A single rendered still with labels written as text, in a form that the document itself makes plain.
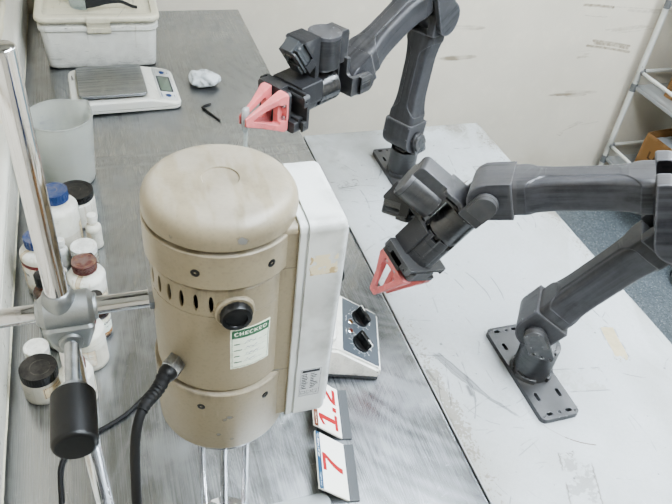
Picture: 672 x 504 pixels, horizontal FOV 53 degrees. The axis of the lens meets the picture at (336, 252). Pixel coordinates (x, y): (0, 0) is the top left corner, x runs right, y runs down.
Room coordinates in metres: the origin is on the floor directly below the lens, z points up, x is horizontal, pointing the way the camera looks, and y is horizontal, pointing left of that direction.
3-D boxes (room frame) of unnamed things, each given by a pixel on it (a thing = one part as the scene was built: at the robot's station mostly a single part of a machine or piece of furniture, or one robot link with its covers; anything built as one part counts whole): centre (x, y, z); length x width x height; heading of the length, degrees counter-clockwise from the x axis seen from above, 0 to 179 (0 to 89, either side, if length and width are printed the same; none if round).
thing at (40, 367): (0.62, 0.41, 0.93); 0.05 x 0.05 x 0.06
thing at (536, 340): (0.78, -0.34, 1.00); 0.09 x 0.06 x 0.06; 166
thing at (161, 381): (0.28, 0.11, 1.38); 0.03 x 0.01 x 0.01; 169
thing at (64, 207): (0.95, 0.51, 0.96); 0.07 x 0.07 x 0.13
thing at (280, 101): (0.97, 0.15, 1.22); 0.09 x 0.07 x 0.07; 144
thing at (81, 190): (1.03, 0.51, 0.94); 0.07 x 0.07 x 0.07
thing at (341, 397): (0.64, -0.02, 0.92); 0.09 x 0.06 x 0.04; 10
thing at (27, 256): (0.84, 0.50, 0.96); 0.06 x 0.06 x 0.11
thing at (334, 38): (1.10, 0.04, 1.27); 0.12 x 0.09 x 0.12; 144
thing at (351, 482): (0.54, -0.04, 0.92); 0.09 x 0.06 x 0.04; 10
